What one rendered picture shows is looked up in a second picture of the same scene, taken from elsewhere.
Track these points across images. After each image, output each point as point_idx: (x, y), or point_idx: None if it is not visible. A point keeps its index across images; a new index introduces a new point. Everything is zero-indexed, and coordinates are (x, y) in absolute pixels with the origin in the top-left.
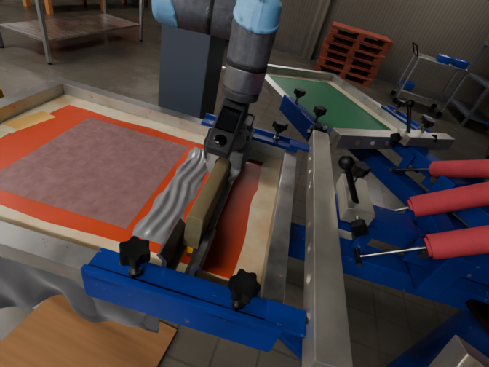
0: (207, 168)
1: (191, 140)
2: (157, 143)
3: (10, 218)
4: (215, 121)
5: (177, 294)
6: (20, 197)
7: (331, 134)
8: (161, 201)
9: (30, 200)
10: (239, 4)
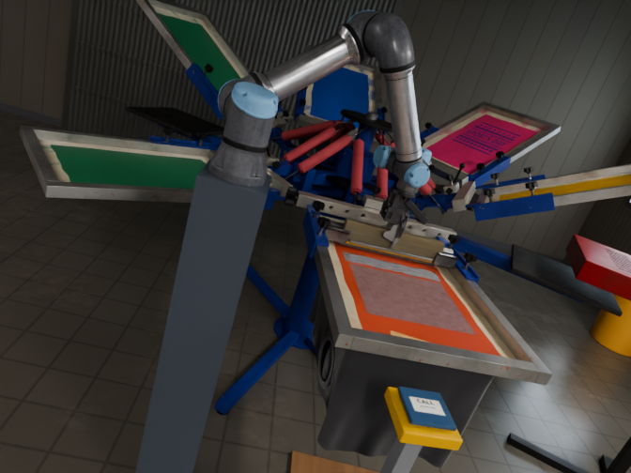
0: (395, 243)
1: (338, 261)
2: (361, 276)
3: (476, 316)
4: (420, 210)
5: (462, 258)
6: (466, 318)
7: (283, 190)
8: (415, 272)
9: (463, 314)
10: (429, 157)
